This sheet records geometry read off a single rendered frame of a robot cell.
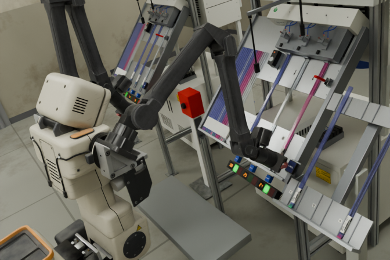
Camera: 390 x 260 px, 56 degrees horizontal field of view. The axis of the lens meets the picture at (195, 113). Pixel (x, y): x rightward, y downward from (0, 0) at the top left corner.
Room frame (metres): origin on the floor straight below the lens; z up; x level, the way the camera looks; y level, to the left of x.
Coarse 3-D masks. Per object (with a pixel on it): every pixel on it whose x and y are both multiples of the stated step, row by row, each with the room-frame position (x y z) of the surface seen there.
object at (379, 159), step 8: (384, 144) 0.98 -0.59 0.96; (384, 152) 0.96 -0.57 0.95; (376, 160) 0.96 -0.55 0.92; (376, 168) 0.94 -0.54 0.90; (368, 176) 0.94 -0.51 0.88; (368, 184) 0.92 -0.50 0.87; (360, 192) 0.92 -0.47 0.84; (360, 200) 0.90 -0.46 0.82; (352, 208) 0.90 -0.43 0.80; (352, 216) 0.88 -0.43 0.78
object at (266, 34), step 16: (256, 32) 1.94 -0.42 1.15; (272, 32) 1.84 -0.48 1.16; (256, 48) 1.86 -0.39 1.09; (272, 48) 1.77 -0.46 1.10; (288, 64) 1.61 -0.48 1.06; (320, 64) 1.47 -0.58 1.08; (336, 64) 1.41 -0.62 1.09; (272, 80) 1.63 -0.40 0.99; (288, 80) 1.55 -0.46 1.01; (304, 80) 1.48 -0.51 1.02; (320, 96) 1.36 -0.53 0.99
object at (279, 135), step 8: (248, 120) 1.58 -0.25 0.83; (264, 120) 1.50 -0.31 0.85; (280, 128) 1.40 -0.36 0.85; (272, 136) 1.41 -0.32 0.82; (280, 136) 1.37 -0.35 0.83; (296, 136) 1.32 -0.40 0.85; (272, 144) 1.38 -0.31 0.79; (280, 144) 1.35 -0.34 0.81; (288, 144) 1.31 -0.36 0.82; (296, 144) 1.29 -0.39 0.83; (288, 152) 1.29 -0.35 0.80; (296, 152) 1.26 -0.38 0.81; (288, 160) 1.26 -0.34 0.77
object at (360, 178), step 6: (366, 168) 1.05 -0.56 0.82; (360, 174) 1.03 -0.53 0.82; (366, 174) 1.04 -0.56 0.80; (360, 180) 1.03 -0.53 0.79; (354, 186) 1.03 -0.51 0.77; (360, 186) 1.03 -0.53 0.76; (354, 192) 1.03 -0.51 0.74; (366, 192) 1.04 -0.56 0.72; (348, 198) 1.05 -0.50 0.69; (354, 198) 1.03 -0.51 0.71; (366, 198) 1.04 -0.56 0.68; (348, 204) 1.05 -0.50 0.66; (360, 204) 1.02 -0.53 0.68; (366, 204) 1.04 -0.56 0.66; (360, 210) 1.02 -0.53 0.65; (366, 210) 1.04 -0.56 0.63; (366, 216) 1.04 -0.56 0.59; (366, 240) 1.04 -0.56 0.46; (366, 246) 1.04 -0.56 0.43; (348, 252) 1.06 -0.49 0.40; (354, 252) 1.03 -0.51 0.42; (360, 252) 1.02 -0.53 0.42; (366, 252) 1.04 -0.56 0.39; (348, 258) 1.06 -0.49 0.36; (354, 258) 1.04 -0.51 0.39; (360, 258) 1.02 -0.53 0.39; (366, 258) 1.04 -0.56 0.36
